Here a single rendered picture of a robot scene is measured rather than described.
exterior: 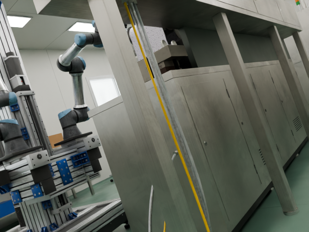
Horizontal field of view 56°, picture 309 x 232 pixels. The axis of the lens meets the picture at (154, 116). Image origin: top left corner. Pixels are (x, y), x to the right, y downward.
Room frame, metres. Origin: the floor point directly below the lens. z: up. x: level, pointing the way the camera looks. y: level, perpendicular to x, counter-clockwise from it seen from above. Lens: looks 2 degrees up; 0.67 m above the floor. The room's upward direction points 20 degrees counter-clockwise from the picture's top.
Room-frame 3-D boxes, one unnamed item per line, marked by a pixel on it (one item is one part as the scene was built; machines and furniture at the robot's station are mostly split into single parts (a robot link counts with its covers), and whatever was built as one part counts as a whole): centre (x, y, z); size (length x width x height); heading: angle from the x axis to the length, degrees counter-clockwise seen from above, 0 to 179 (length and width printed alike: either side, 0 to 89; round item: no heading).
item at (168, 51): (1.60, -0.07, 1.00); 0.40 x 0.16 x 0.06; 52
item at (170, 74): (2.56, -0.66, 0.88); 2.52 x 0.66 x 0.04; 142
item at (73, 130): (2.35, 0.67, 0.87); 0.15 x 0.15 x 0.10
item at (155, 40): (1.71, -0.12, 1.09); 0.23 x 0.01 x 0.18; 52
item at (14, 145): (1.93, 0.93, 0.87); 0.15 x 0.15 x 0.10
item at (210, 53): (2.47, -0.98, 1.02); 2.24 x 0.04 x 0.24; 142
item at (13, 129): (1.92, 0.93, 0.98); 0.13 x 0.12 x 0.14; 123
